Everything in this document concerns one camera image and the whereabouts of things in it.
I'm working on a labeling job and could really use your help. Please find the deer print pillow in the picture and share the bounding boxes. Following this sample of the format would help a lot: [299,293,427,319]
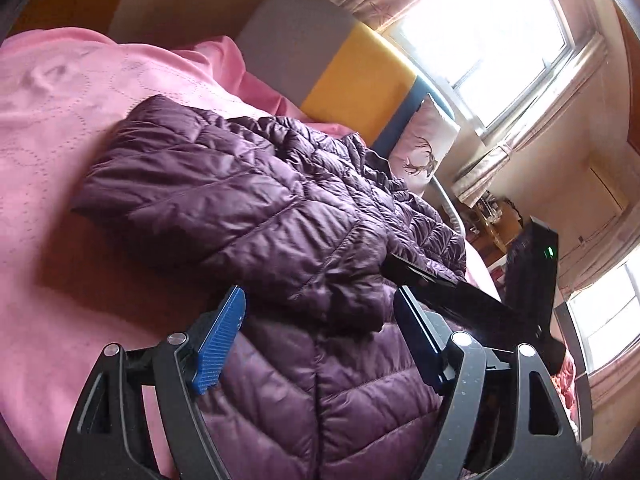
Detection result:
[388,94,460,195]

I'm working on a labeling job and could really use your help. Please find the purple quilted down jacket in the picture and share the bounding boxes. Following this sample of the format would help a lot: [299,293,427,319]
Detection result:
[73,96,466,479]

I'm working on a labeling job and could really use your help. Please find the red ruffled blanket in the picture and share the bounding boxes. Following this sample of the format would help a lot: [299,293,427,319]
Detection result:
[551,351,577,426]

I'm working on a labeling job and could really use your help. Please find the wooden desk shelf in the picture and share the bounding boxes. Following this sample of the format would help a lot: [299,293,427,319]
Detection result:
[462,192,524,266]

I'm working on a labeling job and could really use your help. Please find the pink bed cover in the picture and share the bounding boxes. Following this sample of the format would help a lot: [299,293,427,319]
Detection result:
[1,28,361,478]

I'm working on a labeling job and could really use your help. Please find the bright window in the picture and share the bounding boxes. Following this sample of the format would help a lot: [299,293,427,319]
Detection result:
[386,0,572,136]

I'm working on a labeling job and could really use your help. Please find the right pink curtain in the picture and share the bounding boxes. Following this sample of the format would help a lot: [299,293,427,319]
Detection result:
[452,32,608,207]

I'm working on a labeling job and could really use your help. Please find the grey bed rail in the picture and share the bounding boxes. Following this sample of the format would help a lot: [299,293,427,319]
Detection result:
[430,177,466,237]

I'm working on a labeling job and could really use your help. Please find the grey yellow blue headboard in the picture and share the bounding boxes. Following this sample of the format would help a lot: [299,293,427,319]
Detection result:
[235,0,453,157]

